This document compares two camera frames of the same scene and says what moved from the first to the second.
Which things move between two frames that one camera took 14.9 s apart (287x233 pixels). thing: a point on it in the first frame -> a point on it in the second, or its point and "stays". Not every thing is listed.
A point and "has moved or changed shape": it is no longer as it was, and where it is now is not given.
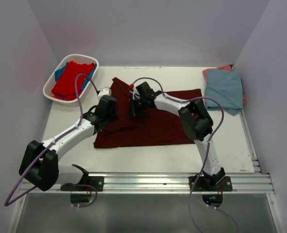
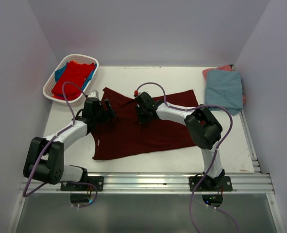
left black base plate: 98,182 stays
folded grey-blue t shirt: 226,86 stays
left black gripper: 114,116 -> 108,114
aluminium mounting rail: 243,183 stays
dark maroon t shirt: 152,125 has moved or changed shape
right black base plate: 205,184 stays
